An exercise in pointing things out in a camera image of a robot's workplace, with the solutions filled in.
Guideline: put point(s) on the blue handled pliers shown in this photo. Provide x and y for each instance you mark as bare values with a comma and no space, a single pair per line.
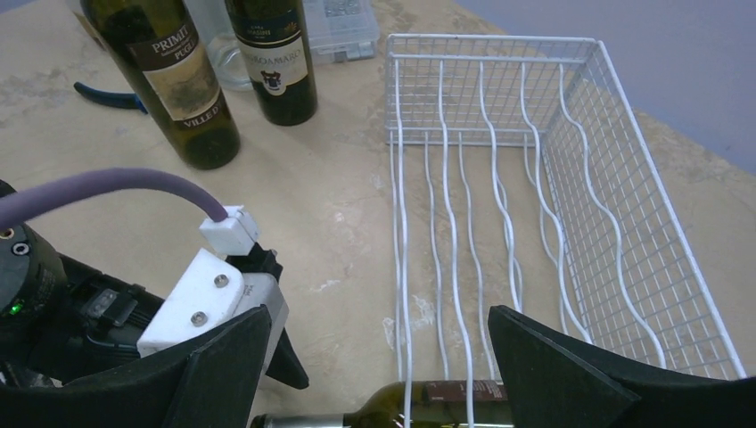
123,101

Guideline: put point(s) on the white wire wine rack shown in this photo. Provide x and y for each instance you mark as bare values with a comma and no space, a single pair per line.
520,177

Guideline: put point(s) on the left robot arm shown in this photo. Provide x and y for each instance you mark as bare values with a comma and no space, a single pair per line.
61,318

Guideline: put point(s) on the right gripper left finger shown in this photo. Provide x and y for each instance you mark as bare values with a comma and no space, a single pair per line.
208,381

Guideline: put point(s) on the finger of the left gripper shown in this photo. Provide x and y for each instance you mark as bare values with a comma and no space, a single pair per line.
285,366

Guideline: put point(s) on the dark green bottle silver cap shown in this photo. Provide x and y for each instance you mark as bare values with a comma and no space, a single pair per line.
158,50

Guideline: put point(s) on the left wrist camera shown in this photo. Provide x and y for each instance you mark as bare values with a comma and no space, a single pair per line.
232,277

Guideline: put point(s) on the dark bottle black cap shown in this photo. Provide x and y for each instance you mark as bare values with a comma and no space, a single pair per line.
273,41

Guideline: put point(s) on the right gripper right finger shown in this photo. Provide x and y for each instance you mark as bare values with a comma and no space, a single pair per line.
555,380

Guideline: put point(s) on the clear plastic compartment box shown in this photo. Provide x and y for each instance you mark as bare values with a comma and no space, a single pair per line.
341,30

